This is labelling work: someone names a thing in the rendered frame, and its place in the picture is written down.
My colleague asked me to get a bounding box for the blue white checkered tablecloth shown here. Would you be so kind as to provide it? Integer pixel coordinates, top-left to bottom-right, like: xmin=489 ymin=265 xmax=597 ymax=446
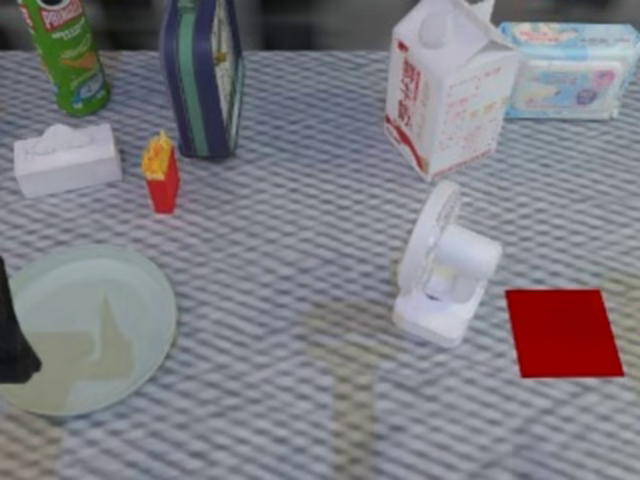
xmin=0 ymin=48 xmax=640 ymax=480

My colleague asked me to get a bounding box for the green Pringles can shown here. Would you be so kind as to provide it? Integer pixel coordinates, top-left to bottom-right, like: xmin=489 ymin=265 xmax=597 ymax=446
xmin=18 ymin=0 xmax=112 ymax=117

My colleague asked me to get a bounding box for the small white desk fan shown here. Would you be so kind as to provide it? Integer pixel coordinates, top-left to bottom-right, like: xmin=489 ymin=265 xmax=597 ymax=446
xmin=392 ymin=180 xmax=503 ymax=349

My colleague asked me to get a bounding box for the light blue wet wipes pack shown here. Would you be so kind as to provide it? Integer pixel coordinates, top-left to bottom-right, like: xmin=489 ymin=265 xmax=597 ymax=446
xmin=499 ymin=21 xmax=640 ymax=121

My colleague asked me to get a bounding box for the red square mat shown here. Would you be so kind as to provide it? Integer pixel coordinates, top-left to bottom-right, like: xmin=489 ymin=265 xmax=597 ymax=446
xmin=504 ymin=288 xmax=625 ymax=380

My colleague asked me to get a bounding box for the red toy french fries box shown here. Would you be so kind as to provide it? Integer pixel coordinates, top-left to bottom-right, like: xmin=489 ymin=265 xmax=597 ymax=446
xmin=141 ymin=129 xmax=181 ymax=216

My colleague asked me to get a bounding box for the white and red milk carton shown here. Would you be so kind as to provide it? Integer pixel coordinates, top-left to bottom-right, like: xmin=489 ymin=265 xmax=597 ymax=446
xmin=383 ymin=0 xmax=521 ymax=183

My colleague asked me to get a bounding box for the pale green round plate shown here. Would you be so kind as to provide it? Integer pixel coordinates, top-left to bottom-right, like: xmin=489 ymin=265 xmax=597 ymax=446
xmin=0 ymin=244 xmax=178 ymax=418

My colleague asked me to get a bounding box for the white tissue box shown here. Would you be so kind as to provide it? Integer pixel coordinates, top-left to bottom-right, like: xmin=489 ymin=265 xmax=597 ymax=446
xmin=13 ymin=123 xmax=123 ymax=198

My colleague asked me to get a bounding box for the navy blue striped clock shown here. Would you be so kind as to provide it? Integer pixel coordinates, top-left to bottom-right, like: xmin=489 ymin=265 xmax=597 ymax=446
xmin=159 ymin=0 xmax=246 ymax=160

